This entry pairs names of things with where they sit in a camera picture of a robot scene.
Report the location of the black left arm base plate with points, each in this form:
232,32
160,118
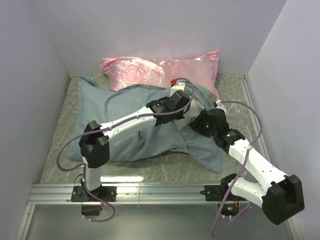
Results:
106,193

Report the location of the black left controller box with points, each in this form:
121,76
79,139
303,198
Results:
91,210

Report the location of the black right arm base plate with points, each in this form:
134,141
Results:
214,193

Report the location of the black controller box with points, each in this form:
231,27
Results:
230,210
91,210

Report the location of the aluminium right side rail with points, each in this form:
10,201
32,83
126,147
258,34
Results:
260,143

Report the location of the green beige patchwork pillowcase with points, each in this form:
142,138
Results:
106,107

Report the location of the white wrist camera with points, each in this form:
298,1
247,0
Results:
176,85
218,104

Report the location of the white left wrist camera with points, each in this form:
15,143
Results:
176,85

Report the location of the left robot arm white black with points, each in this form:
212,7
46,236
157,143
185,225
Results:
96,141

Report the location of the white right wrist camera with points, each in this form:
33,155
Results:
218,104

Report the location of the white pillow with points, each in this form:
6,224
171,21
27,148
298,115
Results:
193,112

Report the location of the aluminium front mounting rail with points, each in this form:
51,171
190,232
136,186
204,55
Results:
130,193

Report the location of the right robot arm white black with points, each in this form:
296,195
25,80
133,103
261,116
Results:
279,195

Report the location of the black right controller box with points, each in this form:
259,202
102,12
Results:
230,210

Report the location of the pink rose satin pillow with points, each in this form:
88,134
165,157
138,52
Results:
126,71

